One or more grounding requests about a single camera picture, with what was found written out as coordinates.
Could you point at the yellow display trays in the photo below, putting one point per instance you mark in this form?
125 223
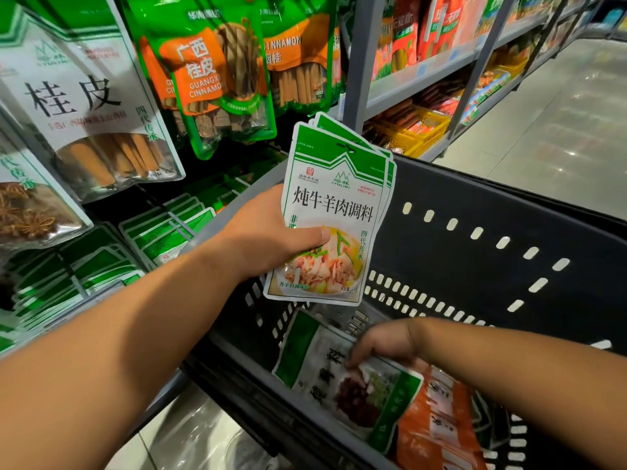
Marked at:
411 127

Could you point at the gray metal shelving unit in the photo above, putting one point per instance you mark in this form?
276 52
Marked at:
362 53

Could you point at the row of clear green-top packets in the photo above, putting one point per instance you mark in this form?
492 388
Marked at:
69 274

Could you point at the row of red orange packets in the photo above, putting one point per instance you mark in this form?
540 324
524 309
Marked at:
416 29

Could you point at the green meat stew seasoning packet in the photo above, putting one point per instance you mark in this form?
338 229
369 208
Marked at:
333 200
343 132

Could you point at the person's right forearm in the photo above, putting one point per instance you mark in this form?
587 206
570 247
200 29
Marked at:
529 377

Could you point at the green white stew seasoning packet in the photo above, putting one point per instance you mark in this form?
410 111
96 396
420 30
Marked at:
333 377

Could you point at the person's left forearm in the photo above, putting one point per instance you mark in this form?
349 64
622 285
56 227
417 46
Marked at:
98 367

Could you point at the clear cinnamon packets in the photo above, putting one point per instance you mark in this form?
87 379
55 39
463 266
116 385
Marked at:
78 102

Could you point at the clear brown-spice packets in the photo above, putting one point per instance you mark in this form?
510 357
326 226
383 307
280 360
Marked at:
29 215

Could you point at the person's left hand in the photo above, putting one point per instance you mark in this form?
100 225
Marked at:
260 235

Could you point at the pile of packets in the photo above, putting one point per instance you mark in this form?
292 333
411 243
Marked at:
441 426

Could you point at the person's right hand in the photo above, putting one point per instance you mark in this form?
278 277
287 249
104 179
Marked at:
392 342

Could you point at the green orange Guangxi cinnamon bags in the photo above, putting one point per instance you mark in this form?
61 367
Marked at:
299 58
196 73

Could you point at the black shopping basket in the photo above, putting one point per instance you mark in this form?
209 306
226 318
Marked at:
490 200

